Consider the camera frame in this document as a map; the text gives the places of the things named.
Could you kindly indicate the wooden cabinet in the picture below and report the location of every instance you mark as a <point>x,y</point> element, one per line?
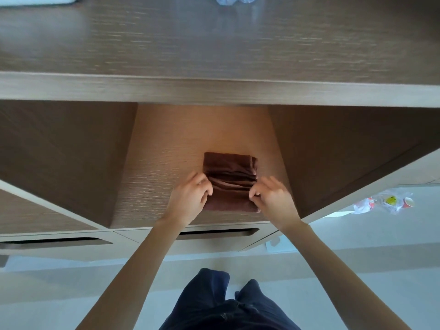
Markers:
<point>220,99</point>

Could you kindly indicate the cabinet door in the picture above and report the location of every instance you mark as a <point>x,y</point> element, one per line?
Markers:
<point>58,158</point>
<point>350,151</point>

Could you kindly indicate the person's right fingers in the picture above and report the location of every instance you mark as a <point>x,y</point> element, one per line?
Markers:
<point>263,190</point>

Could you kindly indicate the person's right hand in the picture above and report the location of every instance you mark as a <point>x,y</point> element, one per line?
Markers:
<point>275,201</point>

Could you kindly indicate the clear plastic bag with litter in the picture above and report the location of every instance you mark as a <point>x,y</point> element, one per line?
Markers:
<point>381,202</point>

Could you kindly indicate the person's right forearm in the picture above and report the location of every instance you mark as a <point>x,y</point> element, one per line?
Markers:
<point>347,274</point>

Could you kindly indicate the brown towel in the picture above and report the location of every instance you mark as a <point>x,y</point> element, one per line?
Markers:
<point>229,175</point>

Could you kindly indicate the person's dark trousers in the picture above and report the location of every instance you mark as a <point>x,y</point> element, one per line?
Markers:
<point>227,305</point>

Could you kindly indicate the person's left forearm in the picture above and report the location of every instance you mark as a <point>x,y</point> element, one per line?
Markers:
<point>134,274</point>

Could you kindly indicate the left cabinet door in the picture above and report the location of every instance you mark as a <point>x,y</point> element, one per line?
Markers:
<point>58,158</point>

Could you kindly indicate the right cabinet door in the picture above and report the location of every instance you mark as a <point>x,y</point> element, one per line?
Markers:
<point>350,151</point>

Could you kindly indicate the person's left hand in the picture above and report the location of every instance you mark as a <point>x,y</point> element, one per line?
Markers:
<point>188,199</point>

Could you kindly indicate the red paper cup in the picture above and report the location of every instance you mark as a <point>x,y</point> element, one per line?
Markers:
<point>408,202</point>

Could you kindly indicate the person's left fingers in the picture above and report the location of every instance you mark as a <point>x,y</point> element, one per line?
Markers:
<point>202,185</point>

